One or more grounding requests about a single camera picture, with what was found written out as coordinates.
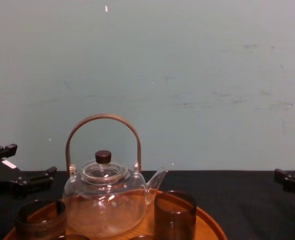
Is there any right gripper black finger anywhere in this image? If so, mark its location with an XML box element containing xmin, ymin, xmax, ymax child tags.
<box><xmin>274</xmin><ymin>168</ymin><xmax>295</xmax><ymax>197</ymax></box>

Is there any glass teapot with wooden handle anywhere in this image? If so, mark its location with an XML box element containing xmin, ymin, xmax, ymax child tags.
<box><xmin>62</xmin><ymin>113</ymin><xmax>169</xmax><ymax>238</ymax></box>

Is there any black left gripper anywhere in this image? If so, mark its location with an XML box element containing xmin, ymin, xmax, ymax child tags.
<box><xmin>0</xmin><ymin>142</ymin><xmax>58</xmax><ymax>200</ymax></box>

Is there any brown glass cup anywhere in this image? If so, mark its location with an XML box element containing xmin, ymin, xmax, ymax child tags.
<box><xmin>128</xmin><ymin>234</ymin><xmax>161</xmax><ymax>240</ymax></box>
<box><xmin>57</xmin><ymin>234</ymin><xmax>91</xmax><ymax>240</ymax></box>
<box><xmin>153</xmin><ymin>190</ymin><xmax>198</xmax><ymax>240</ymax></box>
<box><xmin>14</xmin><ymin>199</ymin><xmax>68</xmax><ymax>239</ymax></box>

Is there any black table cloth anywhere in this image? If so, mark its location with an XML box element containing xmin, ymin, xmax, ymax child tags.
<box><xmin>0</xmin><ymin>170</ymin><xmax>295</xmax><ymax>240</ymax></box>

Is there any glass lid with dark knob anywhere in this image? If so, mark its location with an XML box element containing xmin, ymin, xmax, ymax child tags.
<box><xmin>80</xmin><ymin>149</ymin><xmax>129</xmax><ymax>184</ymax></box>

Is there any round wooden tray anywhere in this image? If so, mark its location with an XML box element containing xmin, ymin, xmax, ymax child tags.
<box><xmin>2</xmin><ymin>188</ymin><xmax>228</xmax><ymax>240</ymax></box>

